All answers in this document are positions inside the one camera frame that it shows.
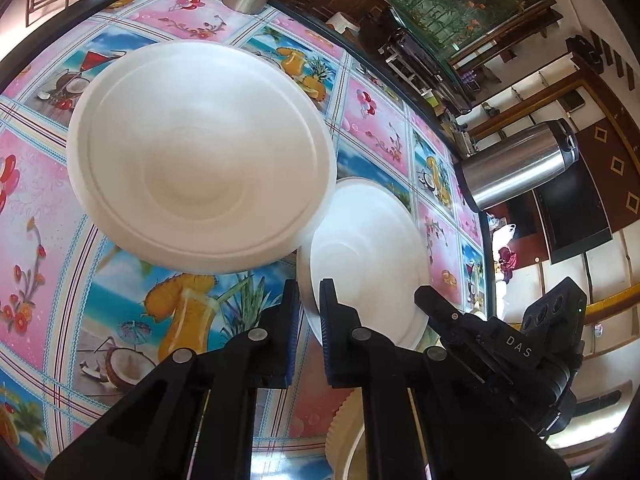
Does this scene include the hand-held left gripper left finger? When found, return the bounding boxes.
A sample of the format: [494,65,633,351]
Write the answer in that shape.
[45,279,302,480]

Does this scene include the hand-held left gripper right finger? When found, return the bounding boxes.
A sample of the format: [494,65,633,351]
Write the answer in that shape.
[318,279,572,480]

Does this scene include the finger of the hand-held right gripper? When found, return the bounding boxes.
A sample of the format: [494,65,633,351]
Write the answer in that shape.
[413,284,489,347]

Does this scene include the small white plate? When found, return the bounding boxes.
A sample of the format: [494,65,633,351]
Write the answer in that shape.
[296,176,432,352]

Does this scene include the cream plastic colander bowl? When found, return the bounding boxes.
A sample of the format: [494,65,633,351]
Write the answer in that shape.
[324,389,368,480]

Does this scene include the large white plate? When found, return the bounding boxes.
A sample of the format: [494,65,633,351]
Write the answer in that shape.
[66,41,338,276]

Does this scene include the dark red cloth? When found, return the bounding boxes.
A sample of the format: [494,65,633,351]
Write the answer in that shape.
[497,246,522,282]

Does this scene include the yellow wooden beam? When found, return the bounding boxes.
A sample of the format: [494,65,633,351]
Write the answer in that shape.
[584,287,640,327]

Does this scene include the black flat television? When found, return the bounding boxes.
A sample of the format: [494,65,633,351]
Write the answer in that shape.
[531,159,614,266]

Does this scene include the steel thermos jug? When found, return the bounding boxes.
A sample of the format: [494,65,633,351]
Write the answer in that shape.
[459,117,581,211]

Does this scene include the green-topped game table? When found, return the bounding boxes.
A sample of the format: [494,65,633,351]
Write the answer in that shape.
[377,9,473,113]

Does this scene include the printed fruit tablecloth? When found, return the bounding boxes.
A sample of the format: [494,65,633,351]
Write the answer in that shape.
[0,0,493,480]

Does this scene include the white plastic stool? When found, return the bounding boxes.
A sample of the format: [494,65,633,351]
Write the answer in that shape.
[325,11,361,37]

